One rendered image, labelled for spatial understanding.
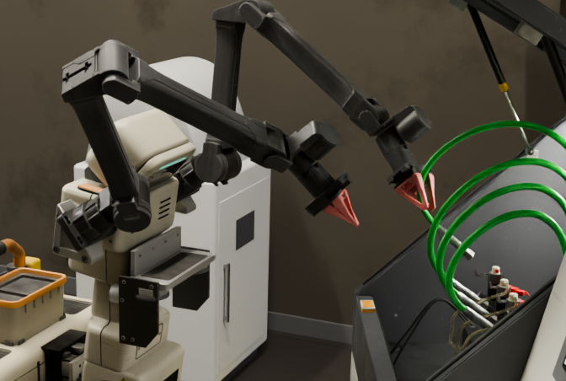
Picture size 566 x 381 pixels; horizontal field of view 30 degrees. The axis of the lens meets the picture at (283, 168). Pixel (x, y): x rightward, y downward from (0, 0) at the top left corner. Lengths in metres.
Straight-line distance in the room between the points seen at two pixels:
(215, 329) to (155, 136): 1.80
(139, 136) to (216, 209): 1.62
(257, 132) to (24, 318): 0.86
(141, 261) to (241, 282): 1.85
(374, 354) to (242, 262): 2.02
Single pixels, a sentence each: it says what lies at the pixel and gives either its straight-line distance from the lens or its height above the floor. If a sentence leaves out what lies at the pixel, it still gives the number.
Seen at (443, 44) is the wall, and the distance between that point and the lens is 4.34.
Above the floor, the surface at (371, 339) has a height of 0.95.
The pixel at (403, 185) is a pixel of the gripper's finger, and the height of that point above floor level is 1.27.
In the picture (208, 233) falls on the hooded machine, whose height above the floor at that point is 0.68.
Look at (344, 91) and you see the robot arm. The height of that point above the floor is 1.45.
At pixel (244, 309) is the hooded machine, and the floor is 0.29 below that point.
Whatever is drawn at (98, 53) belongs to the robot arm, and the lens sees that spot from 1.97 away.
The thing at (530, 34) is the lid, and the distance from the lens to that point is 1.81.
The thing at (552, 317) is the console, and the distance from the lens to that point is 1.89.
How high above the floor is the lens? 1.83
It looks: 13 degrees down
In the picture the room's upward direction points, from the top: 1 degrees clockwise
